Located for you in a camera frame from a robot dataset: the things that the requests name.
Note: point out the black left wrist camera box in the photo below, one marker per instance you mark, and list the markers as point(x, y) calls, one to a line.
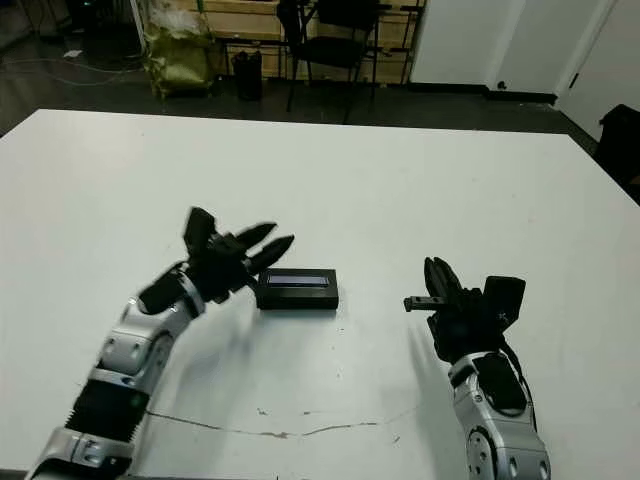
point(199, 230)

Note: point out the black mesh chair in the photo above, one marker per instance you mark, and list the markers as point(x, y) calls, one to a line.
point(332, 50)

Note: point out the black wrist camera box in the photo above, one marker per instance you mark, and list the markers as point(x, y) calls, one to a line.
point(505, 302)
point(199, 230)

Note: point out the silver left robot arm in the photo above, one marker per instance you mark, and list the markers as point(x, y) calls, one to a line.
point(130, 360)

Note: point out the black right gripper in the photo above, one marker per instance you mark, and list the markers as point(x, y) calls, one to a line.
point(465, 325)

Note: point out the black box lid blue print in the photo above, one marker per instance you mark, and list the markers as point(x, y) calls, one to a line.
point(297, 292)

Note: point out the white paper sheet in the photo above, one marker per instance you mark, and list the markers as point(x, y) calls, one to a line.
point(73, 53)

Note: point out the black waste bin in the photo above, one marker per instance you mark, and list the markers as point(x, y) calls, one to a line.
point(248, 75)

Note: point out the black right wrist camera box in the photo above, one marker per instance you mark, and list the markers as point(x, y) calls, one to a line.
point(505, 302)

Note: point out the black baseboard strip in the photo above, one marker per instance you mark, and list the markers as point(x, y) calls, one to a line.
point(450, 89)

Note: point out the yellow-green sack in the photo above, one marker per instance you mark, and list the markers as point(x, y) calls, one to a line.
point(177, 60)

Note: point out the black chair backrest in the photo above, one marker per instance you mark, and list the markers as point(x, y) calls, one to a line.
point(620, 142)

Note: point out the stacked wooden crates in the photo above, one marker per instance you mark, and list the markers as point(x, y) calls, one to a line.
point(250, 20)

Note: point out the black computer tower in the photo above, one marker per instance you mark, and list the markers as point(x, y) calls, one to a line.
point(92, 14)

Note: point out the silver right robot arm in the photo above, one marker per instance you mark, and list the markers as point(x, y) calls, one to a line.
point(505, 420)

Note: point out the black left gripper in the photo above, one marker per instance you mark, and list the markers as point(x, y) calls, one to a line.
point(225, 270)

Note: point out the white partition post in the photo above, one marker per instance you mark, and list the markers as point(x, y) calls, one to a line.
point(139, 25)

